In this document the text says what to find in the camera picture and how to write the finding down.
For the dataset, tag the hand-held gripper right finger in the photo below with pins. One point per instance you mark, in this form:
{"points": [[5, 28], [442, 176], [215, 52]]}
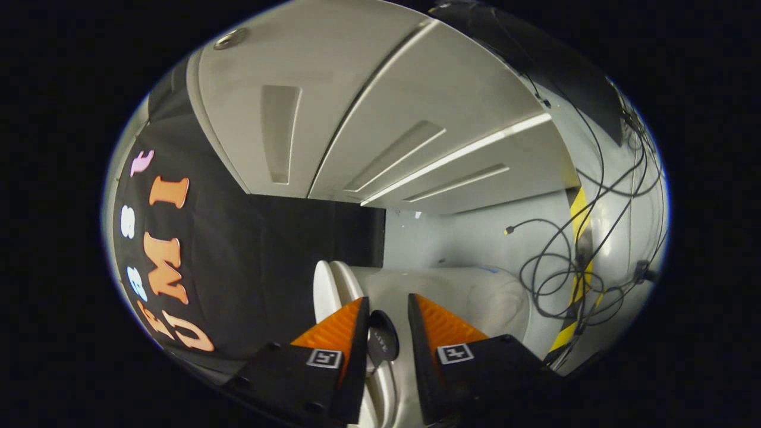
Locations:
{"points": [[419, 356]]}

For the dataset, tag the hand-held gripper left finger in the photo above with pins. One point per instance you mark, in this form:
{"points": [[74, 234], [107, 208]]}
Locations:
{"points": [[359, 356]]}

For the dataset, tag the black backdrop cloth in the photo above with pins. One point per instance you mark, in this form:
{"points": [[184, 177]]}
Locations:
{"points": [[267, 249]]}

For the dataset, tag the yellow black floor tape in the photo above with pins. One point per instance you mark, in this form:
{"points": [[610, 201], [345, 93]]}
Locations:
{"points": [[579, 208]]}

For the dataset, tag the round silver drawer lock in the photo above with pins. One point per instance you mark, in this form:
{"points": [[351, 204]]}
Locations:
{"points": [[232, 38]]}

